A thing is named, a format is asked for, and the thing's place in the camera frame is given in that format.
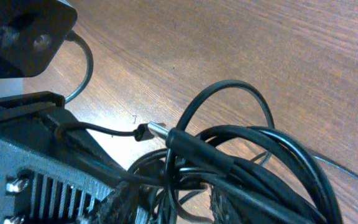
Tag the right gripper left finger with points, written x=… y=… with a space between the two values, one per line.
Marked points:
x=119 y=206

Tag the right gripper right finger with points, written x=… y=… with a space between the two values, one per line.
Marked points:
x=222 y=210

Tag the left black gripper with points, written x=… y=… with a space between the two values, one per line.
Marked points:
x=44 y=180

